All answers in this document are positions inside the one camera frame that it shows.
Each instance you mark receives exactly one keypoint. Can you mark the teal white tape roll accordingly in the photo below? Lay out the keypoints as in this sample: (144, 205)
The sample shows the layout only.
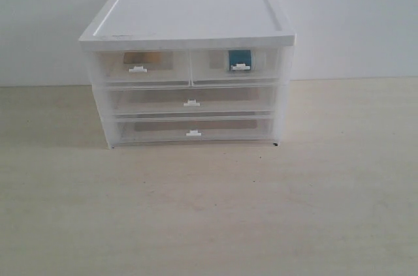
(245, 61)

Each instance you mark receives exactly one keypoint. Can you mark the yellow cheese wedge block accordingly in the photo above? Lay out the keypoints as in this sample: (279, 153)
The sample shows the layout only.
(141, 58)

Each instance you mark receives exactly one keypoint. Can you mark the clear middle wide drawer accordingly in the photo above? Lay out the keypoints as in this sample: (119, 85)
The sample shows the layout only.
(193, 99)

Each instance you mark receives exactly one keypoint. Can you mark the clear wide drawer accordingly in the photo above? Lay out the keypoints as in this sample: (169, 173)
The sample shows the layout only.
(193, 99)
(136, 132)

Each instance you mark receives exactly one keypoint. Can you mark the white plastic drawer cabinet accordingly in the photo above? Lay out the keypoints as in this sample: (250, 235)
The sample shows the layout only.
(189, 25)

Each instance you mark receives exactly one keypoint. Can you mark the clear bottom wide drawer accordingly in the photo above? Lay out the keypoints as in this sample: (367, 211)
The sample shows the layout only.
(136, 132)

